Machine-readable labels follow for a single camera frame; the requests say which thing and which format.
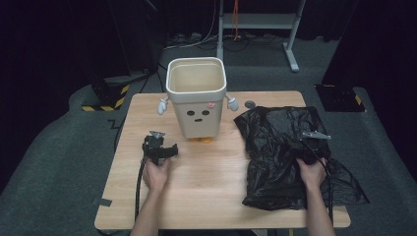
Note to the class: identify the person's left hand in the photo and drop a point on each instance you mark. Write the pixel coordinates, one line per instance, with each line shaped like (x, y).
(155, 175)

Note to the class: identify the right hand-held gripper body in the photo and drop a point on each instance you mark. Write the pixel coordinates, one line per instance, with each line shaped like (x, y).
(315, 135)

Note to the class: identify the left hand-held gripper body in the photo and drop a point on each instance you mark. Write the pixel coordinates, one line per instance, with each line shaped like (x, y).
(153, 149)

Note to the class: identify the grey round table grommet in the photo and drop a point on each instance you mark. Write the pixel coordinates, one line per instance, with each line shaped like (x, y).
(250, 104)

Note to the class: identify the grey metal stand frame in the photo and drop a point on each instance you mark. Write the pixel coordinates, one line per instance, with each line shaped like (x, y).
(255, 21)

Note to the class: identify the black plastic trash bag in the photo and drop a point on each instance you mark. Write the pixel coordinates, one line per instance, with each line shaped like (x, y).
(272, 157)

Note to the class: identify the black base with yellow mark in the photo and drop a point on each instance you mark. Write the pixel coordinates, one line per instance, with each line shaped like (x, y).
(339, 98)

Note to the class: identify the grey floor tape piece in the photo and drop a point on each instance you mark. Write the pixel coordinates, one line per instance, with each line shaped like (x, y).
(102, 202)

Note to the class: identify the black base with yellow stripes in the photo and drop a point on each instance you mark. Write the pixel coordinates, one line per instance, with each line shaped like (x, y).
(109, 96)

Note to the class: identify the beige trash bin with face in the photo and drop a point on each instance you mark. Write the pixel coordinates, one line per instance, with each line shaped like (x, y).
(196, 121)

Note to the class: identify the power strip with plugs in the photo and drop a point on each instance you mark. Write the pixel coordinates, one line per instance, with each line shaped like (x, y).
(183, 38)

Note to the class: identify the person's right hand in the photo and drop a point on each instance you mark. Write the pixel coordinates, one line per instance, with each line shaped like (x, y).
(311, 173)

